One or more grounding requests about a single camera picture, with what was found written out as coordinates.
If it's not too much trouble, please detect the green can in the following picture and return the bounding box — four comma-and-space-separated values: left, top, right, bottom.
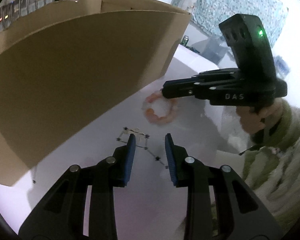
180, 35, 189, 47

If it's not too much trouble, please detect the brown cardboard box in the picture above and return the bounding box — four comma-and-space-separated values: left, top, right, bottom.
0, 0, 191, 186

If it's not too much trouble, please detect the floral patterned curtain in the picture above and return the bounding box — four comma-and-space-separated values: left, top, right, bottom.
171, 0, 288, 47

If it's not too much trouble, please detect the right hand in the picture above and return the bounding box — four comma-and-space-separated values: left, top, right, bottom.
236, 98, 284, 144

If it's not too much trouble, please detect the silver chain link jewelry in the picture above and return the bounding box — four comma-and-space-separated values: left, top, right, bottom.
125, 128, 146, 138

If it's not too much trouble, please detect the pink beaded bracelet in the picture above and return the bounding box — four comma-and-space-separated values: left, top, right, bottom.
141, 89, 179, 126

